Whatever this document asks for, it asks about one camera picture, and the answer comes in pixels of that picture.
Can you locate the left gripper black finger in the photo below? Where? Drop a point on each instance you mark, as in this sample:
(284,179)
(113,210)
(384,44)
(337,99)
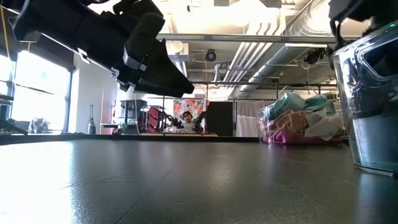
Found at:
(168,91)
(164,71)

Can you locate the dark navy towel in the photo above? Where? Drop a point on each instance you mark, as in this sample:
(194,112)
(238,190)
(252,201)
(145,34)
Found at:
(382,18)

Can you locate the mint green towel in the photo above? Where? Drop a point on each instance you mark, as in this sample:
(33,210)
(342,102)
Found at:
(289,104)

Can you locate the white towel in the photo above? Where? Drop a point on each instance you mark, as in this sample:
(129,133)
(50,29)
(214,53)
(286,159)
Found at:
(326,127)

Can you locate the light pink towel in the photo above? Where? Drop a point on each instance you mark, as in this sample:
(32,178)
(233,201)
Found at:
(292,123)

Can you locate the clear plastic basket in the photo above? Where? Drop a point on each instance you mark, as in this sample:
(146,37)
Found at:
(373,93)
(261,124)

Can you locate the flower pattern poster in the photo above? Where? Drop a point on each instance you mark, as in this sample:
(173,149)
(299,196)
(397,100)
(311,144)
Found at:
(192,105)

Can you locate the person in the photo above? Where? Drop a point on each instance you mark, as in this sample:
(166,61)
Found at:
(188,123)

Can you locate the black partition panel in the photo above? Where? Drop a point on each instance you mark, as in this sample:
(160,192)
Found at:
(220,118)

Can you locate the white curtain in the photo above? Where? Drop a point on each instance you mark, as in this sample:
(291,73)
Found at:
(245,118)

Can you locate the magenta towel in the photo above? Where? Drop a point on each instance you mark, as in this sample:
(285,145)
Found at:
(286,137)

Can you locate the black hanging camera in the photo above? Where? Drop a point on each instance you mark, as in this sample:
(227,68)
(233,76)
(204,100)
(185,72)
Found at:
(211,56)

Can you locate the silver ceiling duct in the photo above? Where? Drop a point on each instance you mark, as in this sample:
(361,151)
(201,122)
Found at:
(280,59)

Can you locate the grey overhead frame beam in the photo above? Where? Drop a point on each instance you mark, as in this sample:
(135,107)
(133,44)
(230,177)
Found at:
(248,38)

